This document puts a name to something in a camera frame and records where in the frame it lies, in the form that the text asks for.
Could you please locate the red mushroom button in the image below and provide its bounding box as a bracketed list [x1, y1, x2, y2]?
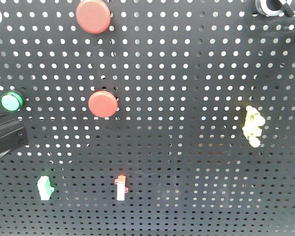
[88, 90, 118, 118]
[76, 0, 111, 34]

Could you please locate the black rotary selector knob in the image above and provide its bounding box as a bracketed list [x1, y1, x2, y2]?
[255, 0, 295, 17]

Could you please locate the green round push button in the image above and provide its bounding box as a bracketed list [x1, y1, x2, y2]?
[0, 90, 24, 112]

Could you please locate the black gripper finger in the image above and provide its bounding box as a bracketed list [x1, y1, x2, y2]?
[0, 114, 29, 159]

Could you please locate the lower red mushroom button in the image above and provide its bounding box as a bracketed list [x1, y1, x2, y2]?
[88, 90, 118, 118]

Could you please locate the black perforated pegboard panel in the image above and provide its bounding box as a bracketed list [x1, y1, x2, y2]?
[0, 0, 295, 236]

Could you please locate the yellow toggle switch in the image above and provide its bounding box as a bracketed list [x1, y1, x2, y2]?
[242, 106, 266, 148]

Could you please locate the white red-tipped rocker switch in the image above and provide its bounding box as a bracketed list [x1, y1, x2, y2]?
[115, 175, 129, 201]

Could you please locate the white green-tipped rocker switch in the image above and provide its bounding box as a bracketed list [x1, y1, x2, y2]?
[37, 176, 54, 201]

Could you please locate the upper red mushroom button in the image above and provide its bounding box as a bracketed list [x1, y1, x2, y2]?
[76, 0, 111, 34]

